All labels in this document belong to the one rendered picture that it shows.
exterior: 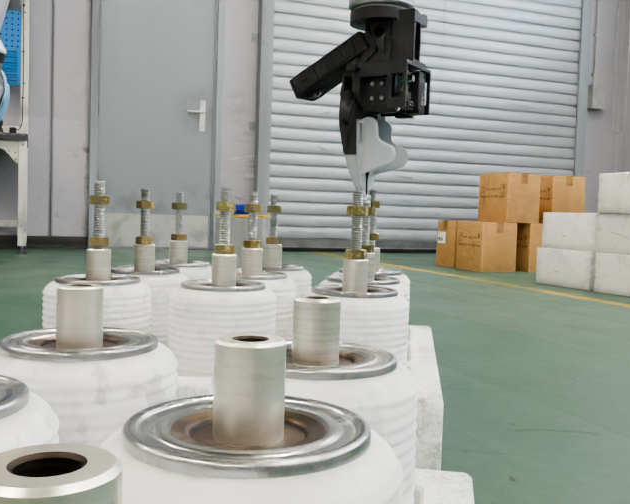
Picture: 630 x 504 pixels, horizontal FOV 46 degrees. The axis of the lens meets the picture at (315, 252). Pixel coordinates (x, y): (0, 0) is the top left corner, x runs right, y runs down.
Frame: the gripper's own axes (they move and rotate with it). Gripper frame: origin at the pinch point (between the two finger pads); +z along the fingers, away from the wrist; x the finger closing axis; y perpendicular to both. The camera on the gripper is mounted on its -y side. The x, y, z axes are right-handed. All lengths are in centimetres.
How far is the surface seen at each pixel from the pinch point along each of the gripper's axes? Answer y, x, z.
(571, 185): -60, 403, -19
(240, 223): -21.5, 5.9, 5.0
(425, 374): 16.2, -17.2, 17.2
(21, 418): 20, -63, 10
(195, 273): -16.0, -10.3, 10.8
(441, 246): -137, 386, 23
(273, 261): -8.7, -4.7, 9.2
